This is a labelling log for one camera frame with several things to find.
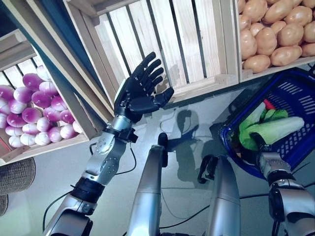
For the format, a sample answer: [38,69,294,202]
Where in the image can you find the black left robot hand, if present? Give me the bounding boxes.
[113,51,175,123]

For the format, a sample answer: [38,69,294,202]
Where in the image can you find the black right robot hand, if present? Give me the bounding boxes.
[250,132,273,154]

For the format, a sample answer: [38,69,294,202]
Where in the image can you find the white green napa cabbage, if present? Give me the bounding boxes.
[239,112,305,149]

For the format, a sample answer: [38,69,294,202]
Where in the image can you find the blue plastic shopping basket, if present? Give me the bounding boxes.
[220,71,315,179]

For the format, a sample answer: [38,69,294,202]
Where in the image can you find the grey woven basket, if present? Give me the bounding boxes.
[0,157,37,216]

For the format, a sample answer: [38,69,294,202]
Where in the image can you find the small green vegetable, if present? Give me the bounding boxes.
[260,109,289,120]

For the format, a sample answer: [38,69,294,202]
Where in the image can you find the wooden display stand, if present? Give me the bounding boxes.
[0,0,99,138]
[24,0,118,123]

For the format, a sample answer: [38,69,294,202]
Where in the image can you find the empty wooden slat crate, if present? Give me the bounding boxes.
[63,0,241,104]

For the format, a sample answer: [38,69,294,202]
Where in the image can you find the wooden crate holding potatoes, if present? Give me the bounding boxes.
[219,0,315,83]

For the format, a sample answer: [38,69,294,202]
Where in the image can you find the purple white turnip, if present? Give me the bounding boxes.
[22,107,42,124]
[43,107,62,122]
[13,86,34,103]
[50,95,67,112]
[36,65,51,82]
[60,109,76,125]
[31,91,52,109]
[39,81,59,95]
[0,85,15,101]
[22,73,44,91]

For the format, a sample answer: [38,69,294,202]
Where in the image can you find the brown potato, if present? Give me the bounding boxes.
[301,43,315,57]
[285,6,313,27]
[303,21,315,43]
[240,29,258,59]
[255,27,278,56]
[242,0,268,24]
[270,45,303,66]
[278,23,305,46]
[243,54,271,73]
[263,0,295,24]

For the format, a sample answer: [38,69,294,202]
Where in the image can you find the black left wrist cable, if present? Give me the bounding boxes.
[108,144,137,176]

